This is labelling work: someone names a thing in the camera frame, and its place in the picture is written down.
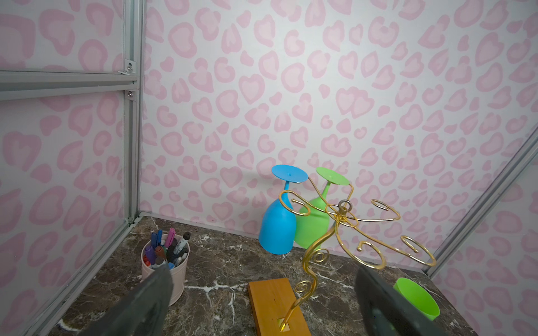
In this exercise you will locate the magenta marker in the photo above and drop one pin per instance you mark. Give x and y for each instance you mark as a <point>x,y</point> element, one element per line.
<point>170,237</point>

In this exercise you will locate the purple marker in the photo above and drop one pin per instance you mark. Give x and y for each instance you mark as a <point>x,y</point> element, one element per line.
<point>150,255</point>

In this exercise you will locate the pink metal pen bucket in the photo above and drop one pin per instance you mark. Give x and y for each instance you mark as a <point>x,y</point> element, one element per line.
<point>178,274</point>

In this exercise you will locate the blue wine glass back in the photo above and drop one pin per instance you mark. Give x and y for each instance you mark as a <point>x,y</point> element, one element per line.
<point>278,227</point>

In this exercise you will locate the green wine glass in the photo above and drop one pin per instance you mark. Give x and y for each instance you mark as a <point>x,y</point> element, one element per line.
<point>311,228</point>
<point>419,297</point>

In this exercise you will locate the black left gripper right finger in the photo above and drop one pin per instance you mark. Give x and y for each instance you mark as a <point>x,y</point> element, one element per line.
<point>386,312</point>

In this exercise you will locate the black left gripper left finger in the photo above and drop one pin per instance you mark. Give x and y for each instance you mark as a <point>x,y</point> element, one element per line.
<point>141,312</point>

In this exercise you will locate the gold wire glass rack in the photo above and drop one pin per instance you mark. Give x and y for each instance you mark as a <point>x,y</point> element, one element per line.
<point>342,215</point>

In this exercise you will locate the green wine glass back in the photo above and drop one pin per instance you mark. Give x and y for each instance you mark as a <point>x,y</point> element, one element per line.
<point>311,228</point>

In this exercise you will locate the wooden rack base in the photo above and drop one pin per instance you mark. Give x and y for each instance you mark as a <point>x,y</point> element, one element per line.
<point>270,301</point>

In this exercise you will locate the brown capped white marker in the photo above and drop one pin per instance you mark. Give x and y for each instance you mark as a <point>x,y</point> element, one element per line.
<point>160,252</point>

